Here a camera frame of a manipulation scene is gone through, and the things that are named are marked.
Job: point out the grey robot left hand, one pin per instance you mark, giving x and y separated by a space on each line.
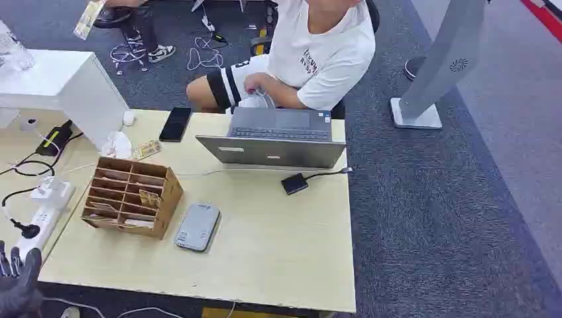
17 289

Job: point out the patterned card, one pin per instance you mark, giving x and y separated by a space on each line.
88 19
147 150

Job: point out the white power strip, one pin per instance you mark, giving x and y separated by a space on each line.
44 219

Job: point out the white plug adapter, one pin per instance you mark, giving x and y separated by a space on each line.
47 189

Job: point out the pale card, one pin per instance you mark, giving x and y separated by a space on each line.
138 223

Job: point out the wooden card sorting box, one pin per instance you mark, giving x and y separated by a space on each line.
131 197

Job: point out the black charger yellow label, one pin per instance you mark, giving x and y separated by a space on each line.
53 139

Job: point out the golden card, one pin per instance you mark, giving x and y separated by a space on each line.
149 198

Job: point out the white tape roll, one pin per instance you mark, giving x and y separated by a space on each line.
29 124

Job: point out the white crumpled tissue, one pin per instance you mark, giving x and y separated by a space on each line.
117 145

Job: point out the grey flat case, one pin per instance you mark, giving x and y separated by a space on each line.
197 227

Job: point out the small white case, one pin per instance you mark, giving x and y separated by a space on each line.
128 118

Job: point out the white cabinet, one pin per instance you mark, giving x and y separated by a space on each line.
83 92

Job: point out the black smartphone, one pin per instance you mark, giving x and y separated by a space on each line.
175 124

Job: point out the clear plastic container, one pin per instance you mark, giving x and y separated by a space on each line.
13 52

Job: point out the grey laptop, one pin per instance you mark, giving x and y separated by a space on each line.
272 151

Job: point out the standing person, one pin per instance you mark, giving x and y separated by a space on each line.
140 26

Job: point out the person's hand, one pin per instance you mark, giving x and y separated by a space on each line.
259 82

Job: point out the seated person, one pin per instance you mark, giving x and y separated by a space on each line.
325 52

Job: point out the grey pillar stand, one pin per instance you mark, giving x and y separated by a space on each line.
443 57

